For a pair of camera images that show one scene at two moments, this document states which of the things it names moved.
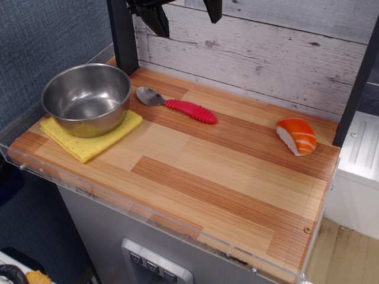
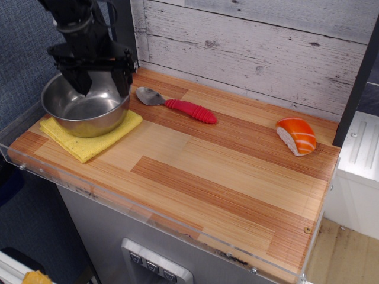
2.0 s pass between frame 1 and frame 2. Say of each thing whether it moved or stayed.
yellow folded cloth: stayed
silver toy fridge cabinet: stayed
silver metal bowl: stayed
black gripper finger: moved
